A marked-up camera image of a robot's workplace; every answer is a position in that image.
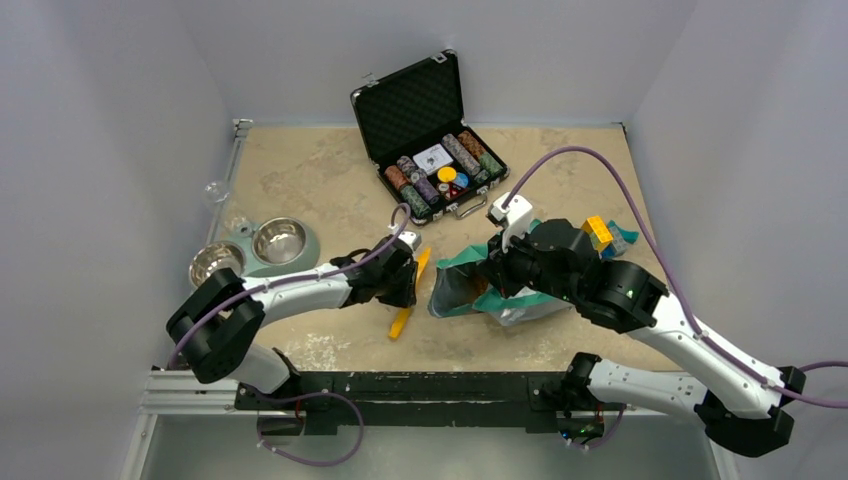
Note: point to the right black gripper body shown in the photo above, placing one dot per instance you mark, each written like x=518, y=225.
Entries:
x=519, y=266

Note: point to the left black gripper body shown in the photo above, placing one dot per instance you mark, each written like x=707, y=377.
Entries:
x=395, y=289

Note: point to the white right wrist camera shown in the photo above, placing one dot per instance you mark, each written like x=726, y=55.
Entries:
x=513, y=214

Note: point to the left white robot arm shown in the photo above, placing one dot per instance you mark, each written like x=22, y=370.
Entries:
x=214, y=330

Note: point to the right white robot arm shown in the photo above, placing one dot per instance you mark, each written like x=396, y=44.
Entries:
x=733, y=396

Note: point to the black poker chip case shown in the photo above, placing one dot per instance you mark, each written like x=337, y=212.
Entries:
x=413, y=126

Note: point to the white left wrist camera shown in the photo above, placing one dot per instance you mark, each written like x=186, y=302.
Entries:
x=412, y=239

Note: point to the green double pet bowl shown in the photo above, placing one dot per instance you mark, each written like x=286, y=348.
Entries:
x=279, y=246

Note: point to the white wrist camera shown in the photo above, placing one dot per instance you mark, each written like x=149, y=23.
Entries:
x=513, y=214
x=412, y=239

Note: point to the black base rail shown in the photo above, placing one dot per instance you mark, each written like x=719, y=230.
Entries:
x=536, y=402

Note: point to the toy brick block stack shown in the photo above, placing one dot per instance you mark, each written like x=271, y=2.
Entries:
x=607, y=238

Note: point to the green dog food bag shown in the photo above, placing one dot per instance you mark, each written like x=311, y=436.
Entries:
x=460, y=289

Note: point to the clear glass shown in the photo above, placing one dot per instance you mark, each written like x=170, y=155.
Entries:
x=216, y=194

